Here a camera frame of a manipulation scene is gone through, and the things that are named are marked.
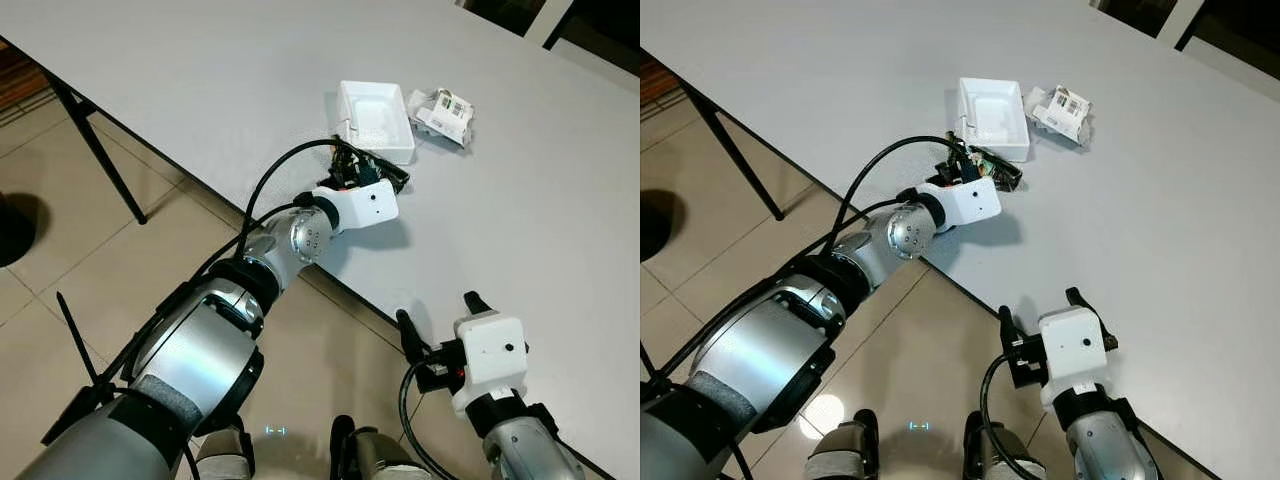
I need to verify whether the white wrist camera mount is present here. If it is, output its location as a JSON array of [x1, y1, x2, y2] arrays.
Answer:
[[320, 180, 399, 233], [915, 177, 1003, 233], [1038, 306, 1109, 406], [450, 313, 528, 419]]

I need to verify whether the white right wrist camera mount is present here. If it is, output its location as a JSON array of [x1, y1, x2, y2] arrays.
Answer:
[[450, 313, 528, 419], [1038, 306, 1109, 406]]

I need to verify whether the dark snack wrapper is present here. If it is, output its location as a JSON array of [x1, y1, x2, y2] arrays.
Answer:
[[345, 148, 401, 186], [965, 148, 1016, 181]]

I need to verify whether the robot leg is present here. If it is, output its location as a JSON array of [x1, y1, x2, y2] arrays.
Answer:
[[195, 425, 256, 480], [965, 410, 1046, 480], [330, 415, 431, 480], [805, 408, 881, 480]]

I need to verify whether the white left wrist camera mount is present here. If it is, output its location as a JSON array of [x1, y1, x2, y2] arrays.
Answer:
[[320, 180, 399, 233], [915, 177, 1003, 233]]

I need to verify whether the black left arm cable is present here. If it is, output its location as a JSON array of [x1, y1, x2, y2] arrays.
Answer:
[[825, 135, 961, 261], [195, 138, 346, 291]]

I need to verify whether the robot left leg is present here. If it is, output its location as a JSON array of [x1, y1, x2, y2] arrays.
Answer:
[[805, 408, 881, 480], [195, 425, 256, 480]]

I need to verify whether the white cardboard box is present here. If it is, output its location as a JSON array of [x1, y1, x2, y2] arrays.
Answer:
[[335, 80, 416, 166], [956, 77, 1031, 163]]

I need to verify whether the black rubbish bin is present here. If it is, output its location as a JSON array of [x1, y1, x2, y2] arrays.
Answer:
[[640, 190, 673, 263], [0, 193, 46, 268]]

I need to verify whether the white framed glass cabinet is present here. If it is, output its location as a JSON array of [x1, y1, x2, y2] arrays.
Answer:
[[455, 0, 641, 76], [1090, 0, 1280, 71]]

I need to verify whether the crumpled white barcode packet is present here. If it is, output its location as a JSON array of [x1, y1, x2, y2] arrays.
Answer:
[[407, 88, 475, 148], [1023, 84, 1093, 146]]

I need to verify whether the black table leg frame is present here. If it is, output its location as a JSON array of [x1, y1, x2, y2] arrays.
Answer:
[[40, 65, 148, 226], [680, 80, 786, 221]]

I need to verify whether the robot right leg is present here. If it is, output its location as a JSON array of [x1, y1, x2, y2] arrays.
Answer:
[[330, 415, 431, 480], [965, 410, 1046, 480]]

